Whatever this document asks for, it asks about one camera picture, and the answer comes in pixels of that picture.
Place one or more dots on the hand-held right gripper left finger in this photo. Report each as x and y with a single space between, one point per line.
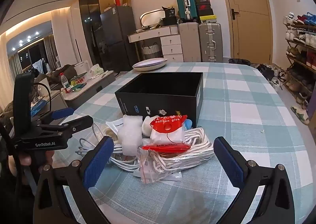
98 162

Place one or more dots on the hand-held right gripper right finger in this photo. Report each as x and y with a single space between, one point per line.
229 162

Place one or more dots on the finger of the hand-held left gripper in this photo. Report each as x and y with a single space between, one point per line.
61 113
79 122

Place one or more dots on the translucent white plastic packet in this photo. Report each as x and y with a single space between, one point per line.
132 135

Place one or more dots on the red and white glue packet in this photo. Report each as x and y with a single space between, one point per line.
167 130

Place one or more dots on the black cardboard box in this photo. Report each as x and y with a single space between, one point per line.
160 103

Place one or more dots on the person's left hand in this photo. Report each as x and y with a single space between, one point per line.
22 159

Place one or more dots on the plastic water bottle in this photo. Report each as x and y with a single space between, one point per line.
65 83

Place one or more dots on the grey low cabinet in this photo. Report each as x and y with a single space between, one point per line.
91 88

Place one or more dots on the red print bowl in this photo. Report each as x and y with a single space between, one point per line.
79 79

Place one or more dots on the clear red-strip zip bag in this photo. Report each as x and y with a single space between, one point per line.
148 167

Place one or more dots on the white kitchen appliance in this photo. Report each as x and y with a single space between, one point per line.
82 67

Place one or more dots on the patterned slippers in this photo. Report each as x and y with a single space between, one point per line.
300 114

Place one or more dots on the stack of white plates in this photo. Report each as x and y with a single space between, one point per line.
149 63

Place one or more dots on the pile of floor shoes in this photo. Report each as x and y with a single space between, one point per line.
270 73

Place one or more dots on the white storage basket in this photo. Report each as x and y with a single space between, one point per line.
150 52

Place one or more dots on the dark tall cabinet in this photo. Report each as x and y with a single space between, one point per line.
90 16

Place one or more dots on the black shoes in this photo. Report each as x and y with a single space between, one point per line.
239 61

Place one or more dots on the white dressing table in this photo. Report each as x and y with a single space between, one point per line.
170 43

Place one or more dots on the silver suitcase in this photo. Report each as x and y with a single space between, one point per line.
209 41

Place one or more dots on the beige suitcase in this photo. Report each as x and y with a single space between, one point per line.
190 43

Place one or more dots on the oval mirror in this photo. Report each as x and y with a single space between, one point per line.
150 17

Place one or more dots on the black paper bag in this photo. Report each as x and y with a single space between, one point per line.
169 16

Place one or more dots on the wooden door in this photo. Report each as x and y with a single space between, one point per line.
249 16

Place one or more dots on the wooden shoe rack with shoes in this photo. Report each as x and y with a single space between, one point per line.
301 33

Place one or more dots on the stack of shoe boxes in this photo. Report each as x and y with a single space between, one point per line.
205 9

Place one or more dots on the teal suitcase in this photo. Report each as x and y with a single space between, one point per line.
185 4

